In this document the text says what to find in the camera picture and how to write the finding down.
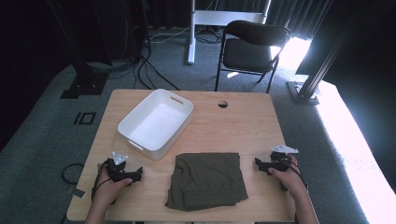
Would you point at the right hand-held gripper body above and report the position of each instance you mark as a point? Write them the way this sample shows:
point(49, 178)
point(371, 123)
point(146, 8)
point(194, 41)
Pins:
point(278, 163)

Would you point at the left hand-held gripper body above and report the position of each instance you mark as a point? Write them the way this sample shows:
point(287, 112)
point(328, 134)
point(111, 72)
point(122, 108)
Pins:
point(118, 169)

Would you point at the white plastic bin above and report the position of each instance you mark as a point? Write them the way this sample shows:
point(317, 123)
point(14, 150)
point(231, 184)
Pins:
point(155, 123)

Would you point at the olive green pants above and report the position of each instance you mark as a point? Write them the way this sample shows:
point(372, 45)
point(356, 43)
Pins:
point(207, 182)

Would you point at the person's right hand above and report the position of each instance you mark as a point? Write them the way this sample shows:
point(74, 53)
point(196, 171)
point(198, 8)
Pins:
point(289, 180)

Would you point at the person's left hand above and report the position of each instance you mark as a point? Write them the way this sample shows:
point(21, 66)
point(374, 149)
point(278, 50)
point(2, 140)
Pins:
point(107, 189)

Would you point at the grey tape piece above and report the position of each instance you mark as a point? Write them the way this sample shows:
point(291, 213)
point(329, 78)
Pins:
point(79, 193)

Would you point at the black aluminium profile stand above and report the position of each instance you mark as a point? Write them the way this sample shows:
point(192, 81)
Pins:
point(306, 90)

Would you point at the black stand with square base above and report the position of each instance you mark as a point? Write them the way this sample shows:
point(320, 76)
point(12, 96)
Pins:
point(84, 84)

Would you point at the black folding chair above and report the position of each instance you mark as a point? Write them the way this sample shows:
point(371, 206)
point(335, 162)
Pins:
point(247, 54)

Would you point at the dark curtain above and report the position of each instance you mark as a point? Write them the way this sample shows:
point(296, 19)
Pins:
point(299, 15)

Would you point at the white metal desk frame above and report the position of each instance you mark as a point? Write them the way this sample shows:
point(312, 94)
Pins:
point(193, 31)

